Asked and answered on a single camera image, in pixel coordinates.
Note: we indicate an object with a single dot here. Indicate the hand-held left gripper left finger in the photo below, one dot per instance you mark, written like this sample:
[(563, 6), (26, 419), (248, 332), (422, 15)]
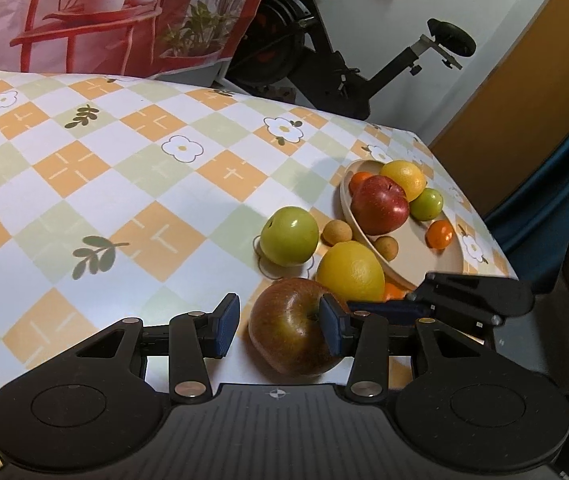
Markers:
[(227, 325)]

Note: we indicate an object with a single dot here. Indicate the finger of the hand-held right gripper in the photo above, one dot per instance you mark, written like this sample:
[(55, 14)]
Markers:
[(389, 310)]

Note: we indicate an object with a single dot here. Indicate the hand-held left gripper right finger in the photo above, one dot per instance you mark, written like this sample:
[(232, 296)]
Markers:
[(332, 327)]

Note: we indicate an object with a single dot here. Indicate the orange tangerine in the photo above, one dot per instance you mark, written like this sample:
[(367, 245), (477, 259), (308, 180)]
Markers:
[(439, 235), (394, 291), (361, 180)]

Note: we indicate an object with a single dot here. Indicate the brownish red apple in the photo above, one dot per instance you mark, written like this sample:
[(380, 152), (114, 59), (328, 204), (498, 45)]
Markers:
[(284, 330)]

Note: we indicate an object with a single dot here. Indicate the beige plate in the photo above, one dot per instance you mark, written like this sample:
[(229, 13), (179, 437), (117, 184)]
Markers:
[(414, 265)]

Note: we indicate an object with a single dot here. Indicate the yellow lemon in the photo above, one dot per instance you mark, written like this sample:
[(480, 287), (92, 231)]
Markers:
[(407, 177), (349, 272)]

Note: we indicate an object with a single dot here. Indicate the small tan longan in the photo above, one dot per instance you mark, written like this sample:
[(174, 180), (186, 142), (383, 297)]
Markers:
[(337, 232), (387, 249)]

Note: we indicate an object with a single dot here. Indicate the green round fruit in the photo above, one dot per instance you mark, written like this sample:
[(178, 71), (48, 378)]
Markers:
[(289, 235), (427, 204)]

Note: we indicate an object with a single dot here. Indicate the teal curtain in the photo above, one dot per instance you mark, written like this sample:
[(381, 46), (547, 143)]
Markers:
[(554, 210)]

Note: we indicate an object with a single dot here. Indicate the checked floral tablecloth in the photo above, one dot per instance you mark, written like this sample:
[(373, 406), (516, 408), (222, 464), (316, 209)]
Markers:
[(114, 160)]

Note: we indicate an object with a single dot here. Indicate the wooden door panel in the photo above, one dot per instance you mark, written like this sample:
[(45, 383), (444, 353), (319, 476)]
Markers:
[(529, 100)]

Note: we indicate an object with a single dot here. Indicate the black exercise bike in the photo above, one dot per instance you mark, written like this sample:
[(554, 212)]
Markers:
[(334, 75)]

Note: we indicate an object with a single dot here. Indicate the printed pink wall backdrop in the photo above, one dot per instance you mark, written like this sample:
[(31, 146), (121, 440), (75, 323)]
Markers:
[(14, 0)]

